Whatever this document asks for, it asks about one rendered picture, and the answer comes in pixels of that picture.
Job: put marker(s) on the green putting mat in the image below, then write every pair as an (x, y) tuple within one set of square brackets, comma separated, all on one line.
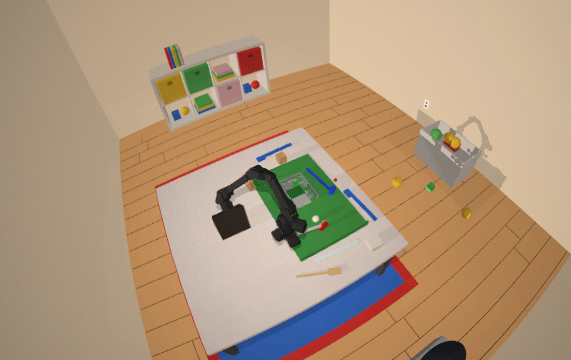
[(339, 212)]

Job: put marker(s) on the cream cube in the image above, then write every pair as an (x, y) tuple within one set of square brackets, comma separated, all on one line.
[(373, 243)]

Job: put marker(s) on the tan cube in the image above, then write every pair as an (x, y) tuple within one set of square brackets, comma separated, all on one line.
[(281, 157)]

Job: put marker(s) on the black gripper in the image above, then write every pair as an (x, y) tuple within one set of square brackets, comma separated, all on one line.
[(291, 237)]

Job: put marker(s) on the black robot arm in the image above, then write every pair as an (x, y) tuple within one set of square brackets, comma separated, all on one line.
[(287, 207)]

